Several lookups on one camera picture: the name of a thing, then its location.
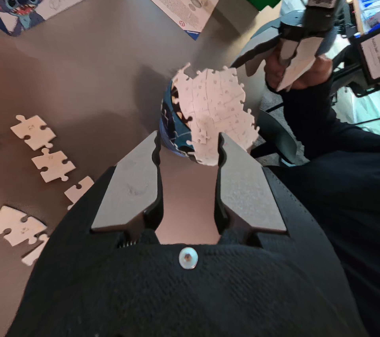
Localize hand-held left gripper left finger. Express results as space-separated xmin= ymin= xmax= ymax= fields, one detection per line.
xmin=91 ymin=130 xmax=164 ymax=231

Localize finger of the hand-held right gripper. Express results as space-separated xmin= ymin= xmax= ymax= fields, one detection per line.
xmin=232 ymin=35 xmax=281 ymax=77
xmin=275 ymin=37 xmax=323 ymax=93

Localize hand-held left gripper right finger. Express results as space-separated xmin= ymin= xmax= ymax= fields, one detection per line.
xmin=215 ymin=132 xmax=287 ymax=234

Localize blue white puzzle ball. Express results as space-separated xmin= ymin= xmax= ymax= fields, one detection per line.
xmin=160 ymin=62 xmax=260 ymax=167

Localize white puzzle pieces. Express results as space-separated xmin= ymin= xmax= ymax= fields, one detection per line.
xmin=0 ymin=114 xmax=95 ymax=266

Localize person's right forearm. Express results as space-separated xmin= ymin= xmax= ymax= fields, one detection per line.
xmin=266 ymin=74 xmax=380 ymax=162

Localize person's right hand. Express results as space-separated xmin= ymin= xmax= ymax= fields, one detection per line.
xmin=264 ymin=47 xmax=333 ymax=92

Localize paper sign in black frame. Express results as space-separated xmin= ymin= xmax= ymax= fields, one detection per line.
xmin=350 ymin=24 xmax=380 ymax=98

